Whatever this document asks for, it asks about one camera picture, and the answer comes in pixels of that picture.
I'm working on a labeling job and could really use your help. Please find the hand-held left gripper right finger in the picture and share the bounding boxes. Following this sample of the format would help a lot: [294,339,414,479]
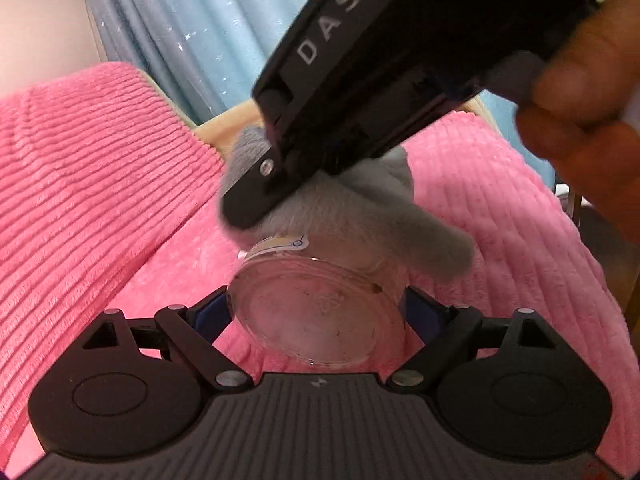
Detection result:
[386,285,557,397]

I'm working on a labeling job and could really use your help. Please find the pink ribbed blanket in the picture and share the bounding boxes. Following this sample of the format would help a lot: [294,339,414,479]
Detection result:
[0,61,628,480]

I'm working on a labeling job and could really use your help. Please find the person's right hand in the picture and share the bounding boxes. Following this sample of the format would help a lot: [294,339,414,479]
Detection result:
[516,0,640,241]

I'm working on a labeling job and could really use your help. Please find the grey cleaning cloth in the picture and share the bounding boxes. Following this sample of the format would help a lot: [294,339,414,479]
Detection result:
[216,124,477,281]

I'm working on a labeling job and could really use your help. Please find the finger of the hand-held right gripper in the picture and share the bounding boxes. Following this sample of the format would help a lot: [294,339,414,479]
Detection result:
[220,144,321,230]

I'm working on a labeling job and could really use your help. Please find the blue starry curtain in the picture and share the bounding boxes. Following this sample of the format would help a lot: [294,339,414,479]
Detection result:
[76,0,331,126]

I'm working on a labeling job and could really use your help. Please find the clear plastic container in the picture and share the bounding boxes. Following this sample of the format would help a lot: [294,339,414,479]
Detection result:
[227,232,408,368]

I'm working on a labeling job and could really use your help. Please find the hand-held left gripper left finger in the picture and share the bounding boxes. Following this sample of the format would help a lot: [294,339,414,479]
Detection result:
[81,288,254,394]

